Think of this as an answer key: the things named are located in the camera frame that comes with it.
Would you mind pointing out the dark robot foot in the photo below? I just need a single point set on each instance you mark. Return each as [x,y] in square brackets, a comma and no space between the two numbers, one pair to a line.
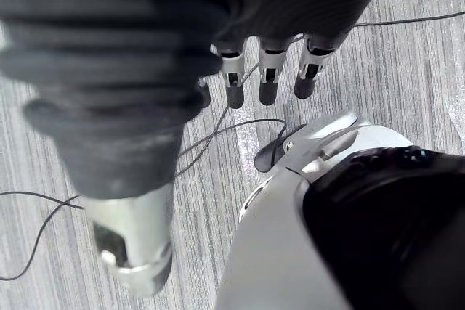
[271,150]

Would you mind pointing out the silver robot leg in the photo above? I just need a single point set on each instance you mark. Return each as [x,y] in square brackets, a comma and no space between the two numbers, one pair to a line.
[338,223]

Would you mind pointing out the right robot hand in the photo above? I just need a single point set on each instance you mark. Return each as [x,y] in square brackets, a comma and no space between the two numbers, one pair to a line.
[120,52]

